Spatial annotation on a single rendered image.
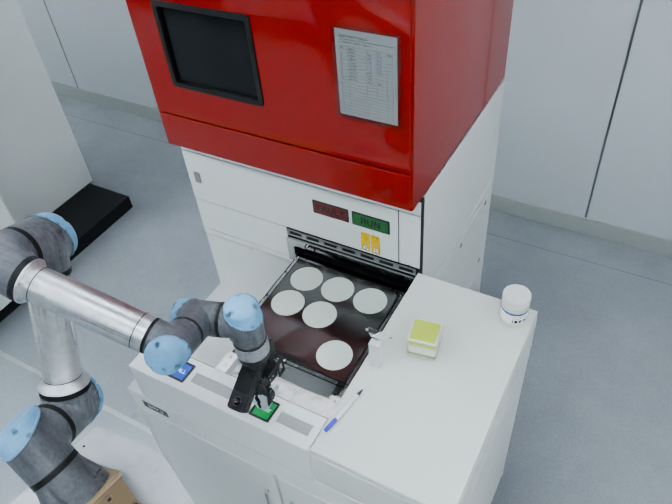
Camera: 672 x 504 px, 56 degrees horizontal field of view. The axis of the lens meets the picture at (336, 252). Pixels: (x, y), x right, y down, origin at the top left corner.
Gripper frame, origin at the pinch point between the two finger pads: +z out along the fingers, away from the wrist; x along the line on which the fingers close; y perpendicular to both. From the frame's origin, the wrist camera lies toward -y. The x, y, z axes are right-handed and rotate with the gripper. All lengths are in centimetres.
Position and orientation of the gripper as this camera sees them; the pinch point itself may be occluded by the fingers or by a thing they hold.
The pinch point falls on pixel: (261, 408)
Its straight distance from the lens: 156.9
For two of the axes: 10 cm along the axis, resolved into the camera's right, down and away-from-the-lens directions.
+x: -8.7, -2.9, 3.9
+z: 0.7, 7.2, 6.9
